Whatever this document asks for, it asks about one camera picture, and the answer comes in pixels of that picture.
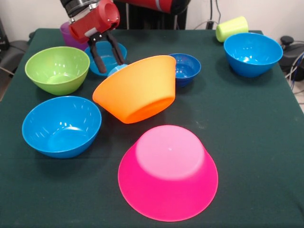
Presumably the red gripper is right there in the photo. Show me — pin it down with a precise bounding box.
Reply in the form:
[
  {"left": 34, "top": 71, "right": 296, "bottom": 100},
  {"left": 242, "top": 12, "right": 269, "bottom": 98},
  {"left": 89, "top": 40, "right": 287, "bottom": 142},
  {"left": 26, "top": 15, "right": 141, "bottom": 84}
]
[{"left": 68, "top": 0, "right": 125, "bottom": 74}]

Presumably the small light blue bowl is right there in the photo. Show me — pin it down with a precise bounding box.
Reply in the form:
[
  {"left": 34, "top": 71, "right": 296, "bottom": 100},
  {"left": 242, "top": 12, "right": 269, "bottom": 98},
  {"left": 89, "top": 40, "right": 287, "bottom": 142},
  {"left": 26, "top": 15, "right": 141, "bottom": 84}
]
[{"left": 84, "top": 40, "right": 128, "bottom": 76}]

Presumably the light blue cup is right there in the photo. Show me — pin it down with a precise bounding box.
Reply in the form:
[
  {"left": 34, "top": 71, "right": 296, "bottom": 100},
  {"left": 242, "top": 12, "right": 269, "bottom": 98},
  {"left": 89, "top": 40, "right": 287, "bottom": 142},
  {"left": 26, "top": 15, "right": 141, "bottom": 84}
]
[{"left": 108, "top": 63, "right": 129, "bottom": 76}]

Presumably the orange bowl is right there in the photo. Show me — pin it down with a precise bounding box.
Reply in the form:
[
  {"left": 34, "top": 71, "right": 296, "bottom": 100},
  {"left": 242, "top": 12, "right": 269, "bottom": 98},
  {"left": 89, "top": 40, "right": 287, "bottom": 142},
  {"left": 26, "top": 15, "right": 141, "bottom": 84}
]
[{"left": 92, "top": 55, "right": 177, "bottom": 124}]

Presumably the large blue bowl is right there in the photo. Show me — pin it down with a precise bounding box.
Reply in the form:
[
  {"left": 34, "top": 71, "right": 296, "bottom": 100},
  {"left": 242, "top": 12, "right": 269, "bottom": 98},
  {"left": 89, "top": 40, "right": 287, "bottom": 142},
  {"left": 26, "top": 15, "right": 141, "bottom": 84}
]
[
  {"left": 21, "top": 95, "right": 102, "bottom": 159},
  {"left": 223, "top": 32, "right": 284, "bottom": 78}
]

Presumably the yellow-green cup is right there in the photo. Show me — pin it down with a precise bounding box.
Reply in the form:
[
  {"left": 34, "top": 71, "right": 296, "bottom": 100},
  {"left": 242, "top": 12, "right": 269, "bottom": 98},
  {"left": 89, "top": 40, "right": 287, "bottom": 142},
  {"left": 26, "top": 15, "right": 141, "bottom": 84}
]
[{"left": 215, "top": 16, "right": 249, "bottom": 43}]

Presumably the pink bowl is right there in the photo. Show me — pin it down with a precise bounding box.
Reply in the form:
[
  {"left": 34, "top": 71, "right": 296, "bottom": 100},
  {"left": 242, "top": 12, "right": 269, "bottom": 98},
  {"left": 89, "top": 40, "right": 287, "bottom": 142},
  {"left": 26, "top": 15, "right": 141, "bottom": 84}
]
[{"left": 117, "top": 124, "right": 219, "bottom": 222}]

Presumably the purple cup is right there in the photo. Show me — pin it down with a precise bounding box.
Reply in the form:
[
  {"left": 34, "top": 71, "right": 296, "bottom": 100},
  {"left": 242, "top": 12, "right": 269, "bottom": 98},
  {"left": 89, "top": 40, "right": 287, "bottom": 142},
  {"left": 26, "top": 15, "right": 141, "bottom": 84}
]
[{"left": 59, "top": 21, "right": 89, "bottom": 51}]

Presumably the lime green bowl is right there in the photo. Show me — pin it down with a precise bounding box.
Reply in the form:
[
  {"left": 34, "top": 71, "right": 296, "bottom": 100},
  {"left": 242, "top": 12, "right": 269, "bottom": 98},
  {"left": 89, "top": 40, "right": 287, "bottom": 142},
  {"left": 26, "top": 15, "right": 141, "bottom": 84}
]
[{"left": 24, "top": 46, "right": 91, "bottom": 96}]

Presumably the small dark blue bowl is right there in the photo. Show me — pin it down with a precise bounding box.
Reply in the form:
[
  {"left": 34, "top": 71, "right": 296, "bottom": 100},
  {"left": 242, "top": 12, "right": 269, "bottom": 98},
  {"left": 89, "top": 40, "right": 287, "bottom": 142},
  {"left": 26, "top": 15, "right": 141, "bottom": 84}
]
[{"left": 168, "top": 53, "right": 202, "bottom": 87}]

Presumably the grey chair base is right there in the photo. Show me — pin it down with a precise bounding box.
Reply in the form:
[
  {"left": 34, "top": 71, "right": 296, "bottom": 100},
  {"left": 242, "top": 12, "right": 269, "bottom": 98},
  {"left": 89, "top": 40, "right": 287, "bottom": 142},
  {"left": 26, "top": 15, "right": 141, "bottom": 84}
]
[
  {"left": 279, "top": 35, "right": 304, "bottom": 81},
  {"left": 0, "top": 39, "right": 30, "bottom": 72}
]

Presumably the dark green tablecloth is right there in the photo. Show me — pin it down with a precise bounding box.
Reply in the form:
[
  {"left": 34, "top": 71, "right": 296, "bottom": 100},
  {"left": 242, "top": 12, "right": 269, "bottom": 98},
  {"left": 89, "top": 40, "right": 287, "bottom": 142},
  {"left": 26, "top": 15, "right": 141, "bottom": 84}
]
[{"left": 0, "top": 28, "right": 304, "bottom": 228}]

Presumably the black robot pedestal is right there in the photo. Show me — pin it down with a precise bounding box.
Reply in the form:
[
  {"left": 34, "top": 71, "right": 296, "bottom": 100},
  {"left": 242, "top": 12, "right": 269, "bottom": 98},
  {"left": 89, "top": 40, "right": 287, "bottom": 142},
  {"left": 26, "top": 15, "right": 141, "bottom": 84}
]
[{"left": 118, "top": 9, "right": 189, "bottom": 30}]

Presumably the black hanging cable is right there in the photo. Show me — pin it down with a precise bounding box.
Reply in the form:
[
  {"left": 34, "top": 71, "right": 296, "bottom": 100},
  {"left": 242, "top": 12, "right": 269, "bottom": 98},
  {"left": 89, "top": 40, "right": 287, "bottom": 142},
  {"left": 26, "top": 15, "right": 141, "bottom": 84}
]
[{"left": 215, "top": 0, "right": 223, "bottom": 22}]

